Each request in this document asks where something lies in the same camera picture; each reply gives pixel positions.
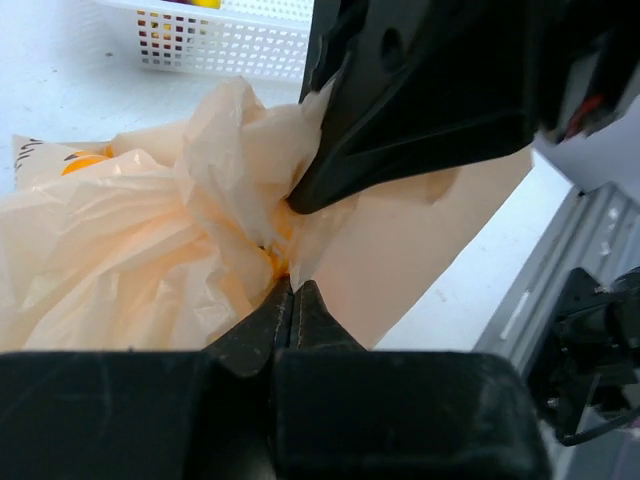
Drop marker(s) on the white plastic basket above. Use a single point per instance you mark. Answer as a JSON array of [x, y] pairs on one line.
[[264, 40]]

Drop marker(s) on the banana print plastic bag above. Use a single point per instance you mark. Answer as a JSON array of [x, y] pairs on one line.
[[166, 238]]

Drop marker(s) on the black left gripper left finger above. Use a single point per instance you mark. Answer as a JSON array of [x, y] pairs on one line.
[[200, 414]]

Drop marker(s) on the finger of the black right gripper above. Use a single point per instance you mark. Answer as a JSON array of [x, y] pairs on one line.
[[369, 52]]

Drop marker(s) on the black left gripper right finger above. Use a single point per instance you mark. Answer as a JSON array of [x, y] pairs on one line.
[[343, 412]]

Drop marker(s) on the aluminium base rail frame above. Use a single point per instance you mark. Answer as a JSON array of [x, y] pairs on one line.
[[596, 231]]

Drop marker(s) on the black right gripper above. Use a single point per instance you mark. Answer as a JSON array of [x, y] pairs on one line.
[[491, 75]]

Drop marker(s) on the yellow lemon fruit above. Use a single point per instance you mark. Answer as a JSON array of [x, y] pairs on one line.
[[210, 4]]

